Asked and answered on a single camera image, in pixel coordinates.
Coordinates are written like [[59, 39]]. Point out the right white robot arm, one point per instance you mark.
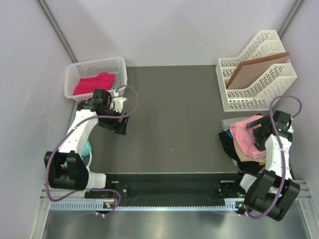
[[273, 191]]

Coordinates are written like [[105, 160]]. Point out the brown cardboard sheet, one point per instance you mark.
[[247, 72]]

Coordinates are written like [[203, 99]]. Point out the beige folded t-shirt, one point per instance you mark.
[[245, 158]]

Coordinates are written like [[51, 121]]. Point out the black t-shirt with blue print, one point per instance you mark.
[[228, 146]]

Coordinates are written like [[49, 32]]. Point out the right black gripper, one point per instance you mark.
[[259, 143]]

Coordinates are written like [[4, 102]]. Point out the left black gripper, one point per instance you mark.
[[116, 127]]

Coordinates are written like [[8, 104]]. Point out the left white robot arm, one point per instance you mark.
[[66, 168]]

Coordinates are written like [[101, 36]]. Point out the magenta folded t-shirt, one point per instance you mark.
[[88, 85]]

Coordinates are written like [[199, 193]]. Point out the white plastic mesh basket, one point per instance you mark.
[[87, 69]]

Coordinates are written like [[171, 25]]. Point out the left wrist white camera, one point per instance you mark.
[[117, 103]]

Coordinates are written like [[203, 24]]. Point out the teal headphones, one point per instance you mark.
[[87, 152]]

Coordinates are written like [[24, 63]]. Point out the pink t-shirt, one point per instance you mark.
[[244, 137]]

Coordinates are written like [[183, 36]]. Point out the grey slotted cable duct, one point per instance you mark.
[[225, 205]]

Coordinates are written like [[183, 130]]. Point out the grey folded t-shirt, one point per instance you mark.
[[227, 122]]

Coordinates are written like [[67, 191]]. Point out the white perforated file organizer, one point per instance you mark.
[[272, 83]]

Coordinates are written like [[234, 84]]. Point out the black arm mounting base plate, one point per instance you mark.
[[174, 189]]

